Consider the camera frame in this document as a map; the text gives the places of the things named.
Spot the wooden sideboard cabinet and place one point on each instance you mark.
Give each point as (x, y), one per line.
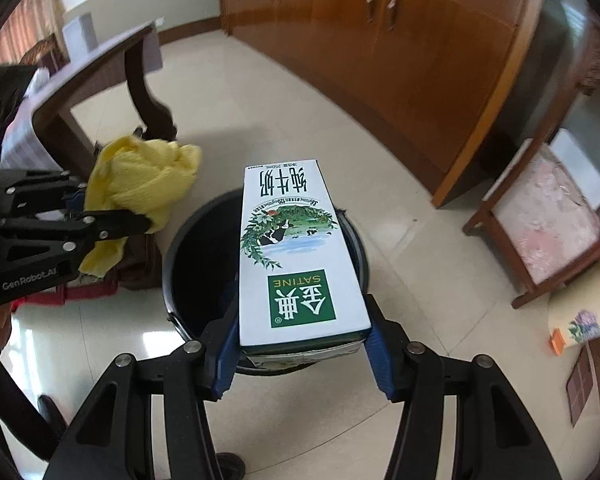
(380, 35)

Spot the floral printed mat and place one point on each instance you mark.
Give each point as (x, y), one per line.
(580, 310)

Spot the grey metal appliance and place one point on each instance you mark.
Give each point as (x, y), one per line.
(540, 60)

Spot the yellow cloth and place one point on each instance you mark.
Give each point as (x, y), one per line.
(140, 175)

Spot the dark wooden table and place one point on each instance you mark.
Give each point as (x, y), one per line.
(140, 90)

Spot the pink embroidered curtain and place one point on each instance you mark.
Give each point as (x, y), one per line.
(20, 40)

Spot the white box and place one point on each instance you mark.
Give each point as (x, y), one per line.
(580, 165)

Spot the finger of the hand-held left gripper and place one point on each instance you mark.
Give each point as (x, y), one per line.
(45, 237)
(35, 192)

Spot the red plastic stool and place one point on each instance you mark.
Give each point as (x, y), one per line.
(70, 292)

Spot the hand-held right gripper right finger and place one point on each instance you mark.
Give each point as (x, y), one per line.
(380, 360)

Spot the black trash bin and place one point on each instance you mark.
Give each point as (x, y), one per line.
(200, 260)

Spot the carved wooden sofa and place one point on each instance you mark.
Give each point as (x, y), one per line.
(47, 52)

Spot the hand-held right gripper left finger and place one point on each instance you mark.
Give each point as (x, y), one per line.
(227, 360)

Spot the white panel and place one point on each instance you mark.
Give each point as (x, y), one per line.
(80, 35)

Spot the green white milk carton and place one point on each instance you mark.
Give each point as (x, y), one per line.
(290, 260)

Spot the wooden chair with pink cushion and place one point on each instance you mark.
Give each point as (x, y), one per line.
(545, 210)

